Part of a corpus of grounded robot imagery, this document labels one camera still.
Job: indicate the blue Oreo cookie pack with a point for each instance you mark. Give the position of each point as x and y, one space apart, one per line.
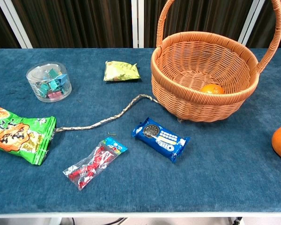
161 140

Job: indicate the small yellow-green snack packet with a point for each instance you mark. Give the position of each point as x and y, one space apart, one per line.
120 71

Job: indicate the clear bag of red candy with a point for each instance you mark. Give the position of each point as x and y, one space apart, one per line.
96 161

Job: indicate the clear round candy jar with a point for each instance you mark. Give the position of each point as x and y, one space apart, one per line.
49 82

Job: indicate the blue tablecloth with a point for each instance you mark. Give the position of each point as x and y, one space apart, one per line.
213 182

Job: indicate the large green snack bag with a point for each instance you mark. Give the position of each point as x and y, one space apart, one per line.
18 136

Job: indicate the white frame post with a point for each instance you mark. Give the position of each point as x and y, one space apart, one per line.
15 23
137 23
251 21

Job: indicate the white table frame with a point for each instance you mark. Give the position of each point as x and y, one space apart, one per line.
140 215

